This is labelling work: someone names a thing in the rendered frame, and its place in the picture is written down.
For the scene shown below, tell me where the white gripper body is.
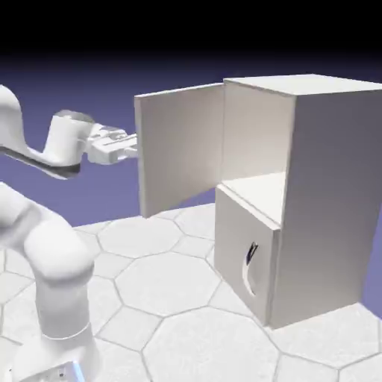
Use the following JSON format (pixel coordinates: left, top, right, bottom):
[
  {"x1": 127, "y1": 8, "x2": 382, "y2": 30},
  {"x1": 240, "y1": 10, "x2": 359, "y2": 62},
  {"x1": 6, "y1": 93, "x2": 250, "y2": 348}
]
[{"x1": 87, "y1": 123, "x2": 130, "y2": 166}]

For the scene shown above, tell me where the white cabinet door without handle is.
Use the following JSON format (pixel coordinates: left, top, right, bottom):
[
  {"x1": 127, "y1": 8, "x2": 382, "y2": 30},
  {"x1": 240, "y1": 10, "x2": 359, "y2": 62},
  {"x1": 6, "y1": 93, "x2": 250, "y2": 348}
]
[{"x1": 133, "y1": 82, "x2": 225, "y2": 219}]

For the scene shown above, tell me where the white cabinet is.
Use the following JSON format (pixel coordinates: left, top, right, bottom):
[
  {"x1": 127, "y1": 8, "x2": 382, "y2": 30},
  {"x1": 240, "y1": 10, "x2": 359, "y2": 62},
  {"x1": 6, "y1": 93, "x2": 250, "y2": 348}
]
[{"x1": 213, "y1": 73, "x2": 382, "y2": 330}]

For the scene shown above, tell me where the white cabinet door with handle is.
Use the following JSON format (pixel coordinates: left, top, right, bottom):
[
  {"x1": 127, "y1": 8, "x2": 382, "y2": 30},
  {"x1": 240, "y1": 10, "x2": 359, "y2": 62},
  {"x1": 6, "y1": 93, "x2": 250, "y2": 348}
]
[{"x1": 213, "y1": 184, "x2": 281, "y2": 328}]

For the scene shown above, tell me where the curved metal door handle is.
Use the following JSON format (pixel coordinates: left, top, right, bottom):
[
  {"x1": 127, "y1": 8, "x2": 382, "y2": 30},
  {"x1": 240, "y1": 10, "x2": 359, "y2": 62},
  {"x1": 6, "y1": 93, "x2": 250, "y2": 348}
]
[{"x1": 242, "y1": 241, "x2": 260, "y2": 297}]

